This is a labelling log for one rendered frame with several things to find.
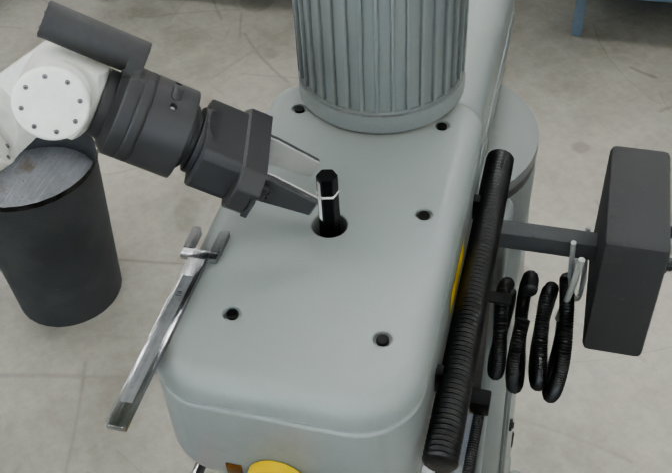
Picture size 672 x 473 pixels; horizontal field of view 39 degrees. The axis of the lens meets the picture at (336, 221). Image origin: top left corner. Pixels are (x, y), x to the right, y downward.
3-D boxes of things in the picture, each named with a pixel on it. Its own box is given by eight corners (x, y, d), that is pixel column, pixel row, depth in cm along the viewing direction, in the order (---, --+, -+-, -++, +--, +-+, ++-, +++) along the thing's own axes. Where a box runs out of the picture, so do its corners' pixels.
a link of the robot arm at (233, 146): (242, 158, 99) (134, 115, 95) (282, 92, 93) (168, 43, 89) (232, 242, 90) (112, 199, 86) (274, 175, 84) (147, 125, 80)
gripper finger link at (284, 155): (322, 159, 94) (266, 136, 92) (308, 181, 96) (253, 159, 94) (323, 149, 95) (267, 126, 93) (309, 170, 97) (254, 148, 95)
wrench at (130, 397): (137, 435, 79) (135, 430, 78) (94, 427, 80) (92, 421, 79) (230, 236, 96) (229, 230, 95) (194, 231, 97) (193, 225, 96)
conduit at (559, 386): (557, 431, 140) (575, 344, 126) (449, 412, 144) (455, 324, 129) (566, 338, 153) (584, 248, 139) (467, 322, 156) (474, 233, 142)
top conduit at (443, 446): (457, 478, 88) (458, 457, 85) (413, 469, 89) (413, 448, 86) (513, 170, 119) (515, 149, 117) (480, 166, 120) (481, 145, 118)
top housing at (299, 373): (412, 520, 90) (414, 425, 79) (158, 467, 95) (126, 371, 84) (481, 196, 122) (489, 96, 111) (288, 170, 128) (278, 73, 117)
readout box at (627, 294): (649, 361, 128) (681, 254, 114) (581, 350, 130) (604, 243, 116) (651, 258, 142) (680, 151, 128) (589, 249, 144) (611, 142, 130)
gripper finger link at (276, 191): (306, 214, 92) (249, 192, 90) (321, 193, 90) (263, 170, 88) (306, 225, 91) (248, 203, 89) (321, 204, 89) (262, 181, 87)
